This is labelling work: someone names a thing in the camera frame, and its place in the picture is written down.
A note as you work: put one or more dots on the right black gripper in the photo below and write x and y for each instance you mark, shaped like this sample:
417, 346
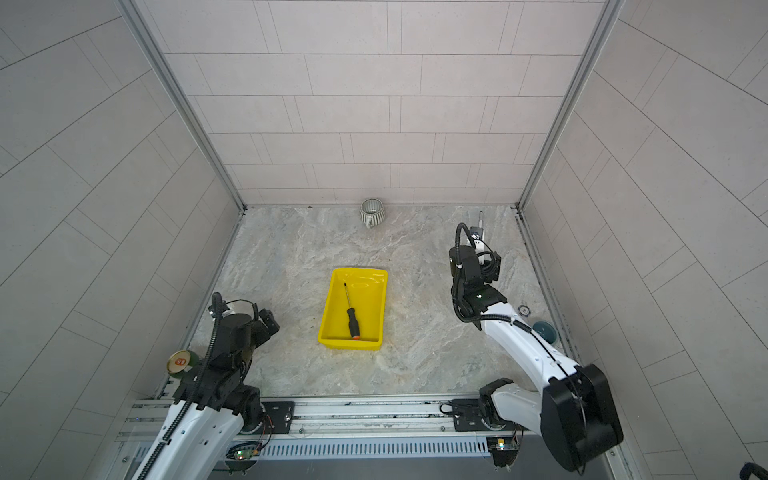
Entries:
492, 267

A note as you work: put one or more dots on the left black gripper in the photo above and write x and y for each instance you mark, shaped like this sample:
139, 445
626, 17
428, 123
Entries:
264, 332

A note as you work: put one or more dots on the orange black handled screwdriver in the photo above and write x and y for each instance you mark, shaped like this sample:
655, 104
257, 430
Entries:
353, 323

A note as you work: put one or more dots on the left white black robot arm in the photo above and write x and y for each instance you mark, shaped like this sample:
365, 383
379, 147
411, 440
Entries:
215, 414

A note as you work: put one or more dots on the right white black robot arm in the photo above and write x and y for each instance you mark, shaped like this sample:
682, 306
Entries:
571, 407

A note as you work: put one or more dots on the yellow plastic bin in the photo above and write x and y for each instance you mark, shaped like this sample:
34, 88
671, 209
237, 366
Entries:
368, 287

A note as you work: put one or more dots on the ribbed grey ceramic cup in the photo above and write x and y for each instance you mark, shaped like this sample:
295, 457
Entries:
372, 212

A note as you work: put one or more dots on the small teal bowl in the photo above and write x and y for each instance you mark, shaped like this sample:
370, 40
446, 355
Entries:
547, 331

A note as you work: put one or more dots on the left green circuit board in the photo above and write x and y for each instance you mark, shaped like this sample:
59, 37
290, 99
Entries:
248, 451

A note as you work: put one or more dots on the right circuit board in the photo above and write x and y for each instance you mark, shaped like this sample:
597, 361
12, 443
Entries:
503, 450

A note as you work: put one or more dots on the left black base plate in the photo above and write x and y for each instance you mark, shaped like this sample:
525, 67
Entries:
276, 418

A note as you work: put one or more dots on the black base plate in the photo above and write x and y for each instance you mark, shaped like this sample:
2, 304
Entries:
276, 418
467, 417

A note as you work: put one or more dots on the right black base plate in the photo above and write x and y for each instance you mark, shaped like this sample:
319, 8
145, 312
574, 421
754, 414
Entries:
467, 417

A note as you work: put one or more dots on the aluminium mounting rail frame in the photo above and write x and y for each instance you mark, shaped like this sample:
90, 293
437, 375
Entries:
329, 428

